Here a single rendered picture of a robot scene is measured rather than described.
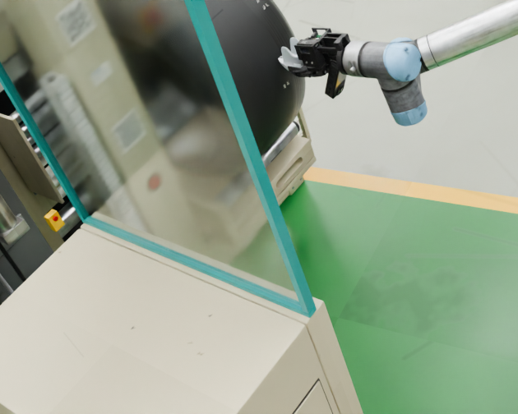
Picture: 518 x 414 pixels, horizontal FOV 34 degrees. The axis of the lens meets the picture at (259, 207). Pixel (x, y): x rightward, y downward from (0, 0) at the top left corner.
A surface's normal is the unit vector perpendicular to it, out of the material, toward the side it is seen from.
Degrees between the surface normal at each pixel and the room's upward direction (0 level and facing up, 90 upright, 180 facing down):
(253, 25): 59
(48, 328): 0
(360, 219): 0
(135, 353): 0
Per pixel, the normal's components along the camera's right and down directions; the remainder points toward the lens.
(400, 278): -0.27, -0.70
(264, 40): 0.59, -0.04
